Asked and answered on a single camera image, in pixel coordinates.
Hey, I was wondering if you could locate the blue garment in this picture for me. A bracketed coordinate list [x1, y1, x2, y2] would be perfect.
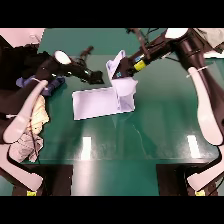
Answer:
[15, 75, 67, 98]

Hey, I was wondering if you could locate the cream garment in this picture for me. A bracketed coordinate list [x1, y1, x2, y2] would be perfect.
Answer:
[25, 94, 51, 135]

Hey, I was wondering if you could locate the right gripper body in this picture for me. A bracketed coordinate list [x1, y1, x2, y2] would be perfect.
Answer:
[111, 56, 138, 81]

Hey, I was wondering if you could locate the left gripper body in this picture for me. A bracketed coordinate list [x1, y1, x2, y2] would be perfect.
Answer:
[83, 69, 105, 85]

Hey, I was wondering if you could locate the pale lavender shirt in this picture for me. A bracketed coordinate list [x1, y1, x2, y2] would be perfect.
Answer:
[71, 49, 139, 121]

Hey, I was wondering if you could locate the black garment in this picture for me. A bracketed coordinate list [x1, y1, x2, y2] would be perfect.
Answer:
[0, 35, 52, 101]

